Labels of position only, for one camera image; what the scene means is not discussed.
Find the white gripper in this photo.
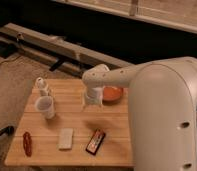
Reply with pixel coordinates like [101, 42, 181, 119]
[82, 87, 103, 110]

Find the white rectangular sponge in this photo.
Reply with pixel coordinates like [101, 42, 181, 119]
[58, 128, 73, 150]

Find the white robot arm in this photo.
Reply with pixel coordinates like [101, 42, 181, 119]
[82, 57, 197, 171]

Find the orange bowl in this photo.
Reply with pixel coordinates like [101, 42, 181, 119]
[103, 86, 123, 102]

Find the black red snack packet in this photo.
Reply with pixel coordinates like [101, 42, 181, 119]
[86, 129, 106, 155]

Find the white plastic cup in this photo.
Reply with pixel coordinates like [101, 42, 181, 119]
[35, 96, 55, 119]

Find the white plastic bottle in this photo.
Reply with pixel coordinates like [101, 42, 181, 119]
[36, 77, 51, 96]

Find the red sausage snack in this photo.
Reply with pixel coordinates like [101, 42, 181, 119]
[23, 132, 32, 157]

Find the black table leg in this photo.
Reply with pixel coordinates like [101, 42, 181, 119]
[0, 126, 14, 137]

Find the grey metal rail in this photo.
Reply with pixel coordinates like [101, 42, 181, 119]
[0, 23, 131, 68]

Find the black cable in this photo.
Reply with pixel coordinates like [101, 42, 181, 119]
[0, 53, 22, 75]

